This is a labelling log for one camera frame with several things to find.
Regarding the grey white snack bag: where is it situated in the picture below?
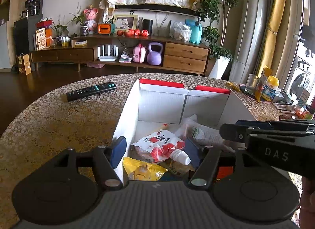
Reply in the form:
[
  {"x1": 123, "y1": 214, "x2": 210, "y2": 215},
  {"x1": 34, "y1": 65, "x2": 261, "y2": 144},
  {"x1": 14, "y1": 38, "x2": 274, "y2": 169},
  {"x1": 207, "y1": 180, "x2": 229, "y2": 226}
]
[{"x1": 174, "y1": 114, "x2": 235, "y2": 153}]

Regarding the yellow snack bag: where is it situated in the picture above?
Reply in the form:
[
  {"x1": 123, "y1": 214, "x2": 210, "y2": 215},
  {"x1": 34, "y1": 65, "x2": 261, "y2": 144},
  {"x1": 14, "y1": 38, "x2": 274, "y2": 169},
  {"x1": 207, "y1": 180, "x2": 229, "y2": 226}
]
[{"x1": 123, "y1": 157, "x2": 168, "y2": 181}]

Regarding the white red spout pouch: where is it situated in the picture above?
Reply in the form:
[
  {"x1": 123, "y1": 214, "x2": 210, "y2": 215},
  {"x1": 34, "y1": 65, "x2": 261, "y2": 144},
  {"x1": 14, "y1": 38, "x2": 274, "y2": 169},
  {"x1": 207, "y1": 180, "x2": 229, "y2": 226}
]
[{"x1": 131, "y1": 130, "x2": 191, "y2": 166}]

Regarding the person right hand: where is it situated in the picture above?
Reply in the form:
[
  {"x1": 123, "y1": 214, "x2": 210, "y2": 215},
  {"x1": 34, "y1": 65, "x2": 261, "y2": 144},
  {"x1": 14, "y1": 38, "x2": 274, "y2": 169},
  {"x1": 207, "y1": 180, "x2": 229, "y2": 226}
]
[{"x1": 299, "y1": 177, "x2": 315, "y2": 228}]

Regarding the yellow lid wipes canister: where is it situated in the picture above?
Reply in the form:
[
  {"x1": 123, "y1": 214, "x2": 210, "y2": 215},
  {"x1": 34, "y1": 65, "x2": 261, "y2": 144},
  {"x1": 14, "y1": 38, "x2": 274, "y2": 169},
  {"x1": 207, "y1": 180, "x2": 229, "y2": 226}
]
[{"x1": 262, "y1": 75, "x2": 280, "y2": 101}]

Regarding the white cardboard box red rim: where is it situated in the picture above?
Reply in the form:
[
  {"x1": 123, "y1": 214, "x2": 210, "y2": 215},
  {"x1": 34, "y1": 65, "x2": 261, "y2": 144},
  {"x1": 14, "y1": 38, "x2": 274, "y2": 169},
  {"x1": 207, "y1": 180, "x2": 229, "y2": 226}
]
[{"x1": 113, "y1": 78, "x2": 255, "y2": 146}]

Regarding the black TV remote control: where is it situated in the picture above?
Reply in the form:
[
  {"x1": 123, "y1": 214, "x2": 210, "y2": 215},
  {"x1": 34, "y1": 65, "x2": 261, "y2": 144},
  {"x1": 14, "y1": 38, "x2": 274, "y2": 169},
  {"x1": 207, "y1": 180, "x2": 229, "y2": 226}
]
[{"x1": 66, "y1": 82, "x2": 117, "y2": 102}]

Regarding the clear drinking glass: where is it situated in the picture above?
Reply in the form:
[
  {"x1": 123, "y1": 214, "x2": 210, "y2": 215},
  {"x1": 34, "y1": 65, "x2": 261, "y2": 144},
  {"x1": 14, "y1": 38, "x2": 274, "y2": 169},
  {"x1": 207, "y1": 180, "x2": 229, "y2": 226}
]
[{"x1": 245, "y1": 74, "x2": 259, "y2": 95}]

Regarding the white wifi router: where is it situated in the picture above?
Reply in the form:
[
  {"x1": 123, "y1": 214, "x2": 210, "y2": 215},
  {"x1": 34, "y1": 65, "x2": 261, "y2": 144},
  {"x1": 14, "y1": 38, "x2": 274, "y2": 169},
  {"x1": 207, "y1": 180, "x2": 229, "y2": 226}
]
[{"x1": 97, "y1": 44, "x2": 119, "y2": 61}]

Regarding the wooden TV console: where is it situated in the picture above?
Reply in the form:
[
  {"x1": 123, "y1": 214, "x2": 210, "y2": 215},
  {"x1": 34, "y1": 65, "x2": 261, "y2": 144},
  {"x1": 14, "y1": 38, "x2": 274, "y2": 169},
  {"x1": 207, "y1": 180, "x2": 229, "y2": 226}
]
[{"x1": 30, "y1": 34, "x2": 211, "y2": 75}]

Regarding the purple kettlebell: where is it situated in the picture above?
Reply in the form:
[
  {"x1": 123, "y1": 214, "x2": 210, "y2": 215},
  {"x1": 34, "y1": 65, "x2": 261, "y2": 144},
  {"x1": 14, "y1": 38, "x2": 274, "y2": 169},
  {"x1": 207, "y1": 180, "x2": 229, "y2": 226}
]
[{"x1": 146, "y1": 42, "x2": 163, "y2": 66}]

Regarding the teal spray bottle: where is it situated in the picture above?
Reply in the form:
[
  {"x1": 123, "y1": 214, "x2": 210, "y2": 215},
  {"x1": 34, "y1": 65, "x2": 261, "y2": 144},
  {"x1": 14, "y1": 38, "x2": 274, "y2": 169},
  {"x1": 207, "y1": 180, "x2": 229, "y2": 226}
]
[{"x1": 185, "y1": 19, "x2": 202, "y2": 44}]

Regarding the potted green tree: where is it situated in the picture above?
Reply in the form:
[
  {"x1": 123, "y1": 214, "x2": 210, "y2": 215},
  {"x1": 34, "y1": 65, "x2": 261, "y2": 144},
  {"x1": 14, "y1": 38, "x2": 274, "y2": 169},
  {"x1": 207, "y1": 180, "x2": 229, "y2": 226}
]
[{"x1": 196, "y1": 0, "x2": 239, "y2": 79}]

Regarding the yellow curtain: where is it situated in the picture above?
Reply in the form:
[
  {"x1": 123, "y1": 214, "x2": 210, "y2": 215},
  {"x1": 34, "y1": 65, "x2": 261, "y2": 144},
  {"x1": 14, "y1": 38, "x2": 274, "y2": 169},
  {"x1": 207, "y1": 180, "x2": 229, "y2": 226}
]
[{"x1": 256, "y1": 0, "x2": 286, "y2": 76}]

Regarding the orange retro radio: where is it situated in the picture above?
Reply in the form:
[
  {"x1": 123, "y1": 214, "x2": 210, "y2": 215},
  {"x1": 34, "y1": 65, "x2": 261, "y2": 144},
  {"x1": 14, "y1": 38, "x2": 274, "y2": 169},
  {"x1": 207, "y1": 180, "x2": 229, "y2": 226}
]
[{"x1": 98, "y1": 23, "x2": 115, "y2": 35}]

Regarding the framed photo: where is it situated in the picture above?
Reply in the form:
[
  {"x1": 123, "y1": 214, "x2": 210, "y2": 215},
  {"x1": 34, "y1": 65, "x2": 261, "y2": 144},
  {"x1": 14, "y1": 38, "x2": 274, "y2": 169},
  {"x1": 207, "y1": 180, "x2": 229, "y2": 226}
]
[{"x1": 113, "y1": 14, "x2": 138, "y2": 32}]

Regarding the black speaker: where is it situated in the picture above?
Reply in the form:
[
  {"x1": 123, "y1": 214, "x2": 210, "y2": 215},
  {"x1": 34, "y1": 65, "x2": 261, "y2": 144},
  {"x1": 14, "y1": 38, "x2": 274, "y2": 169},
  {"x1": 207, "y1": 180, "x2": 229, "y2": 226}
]
[{"x1": 142, "y1": 19, "x2": 153, "y2": 36}]

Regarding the pink plush doll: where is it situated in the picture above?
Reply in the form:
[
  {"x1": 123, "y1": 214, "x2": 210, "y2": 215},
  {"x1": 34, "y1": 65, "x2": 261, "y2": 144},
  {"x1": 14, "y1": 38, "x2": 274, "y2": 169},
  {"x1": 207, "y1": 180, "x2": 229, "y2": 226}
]
[{"x1": 83, "y1": 4, "x2": 98, "y2": 34}]

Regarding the black cabinet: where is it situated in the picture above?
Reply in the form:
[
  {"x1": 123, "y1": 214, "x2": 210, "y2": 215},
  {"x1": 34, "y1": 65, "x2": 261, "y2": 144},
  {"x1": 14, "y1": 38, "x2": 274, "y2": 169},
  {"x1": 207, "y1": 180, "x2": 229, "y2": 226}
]
[{"x1": 13, "y1": 0, "x2": 43, "y2": 57}]

